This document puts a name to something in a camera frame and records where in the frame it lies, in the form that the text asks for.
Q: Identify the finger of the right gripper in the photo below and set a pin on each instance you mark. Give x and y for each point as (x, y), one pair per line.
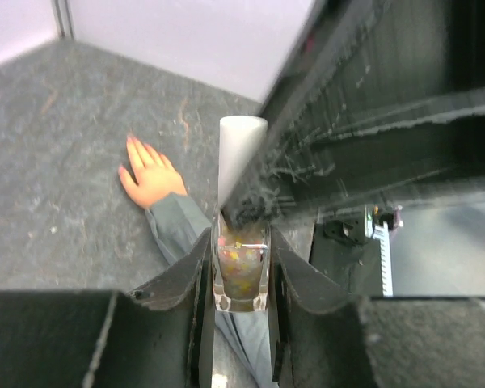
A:
(409, 112)
(269, 182)

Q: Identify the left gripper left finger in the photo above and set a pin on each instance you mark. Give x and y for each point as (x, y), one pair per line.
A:
(159, 335)

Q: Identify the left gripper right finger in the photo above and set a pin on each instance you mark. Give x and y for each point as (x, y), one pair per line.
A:
(322, 336)

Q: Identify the nail polish bottle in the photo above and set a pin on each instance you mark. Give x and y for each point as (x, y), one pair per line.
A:
(240, 262)

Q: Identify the mannequin hand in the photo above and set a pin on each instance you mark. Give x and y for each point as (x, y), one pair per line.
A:
(153, 176)

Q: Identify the light blue cable duct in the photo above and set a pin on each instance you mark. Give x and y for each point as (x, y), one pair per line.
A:
(381, 234)

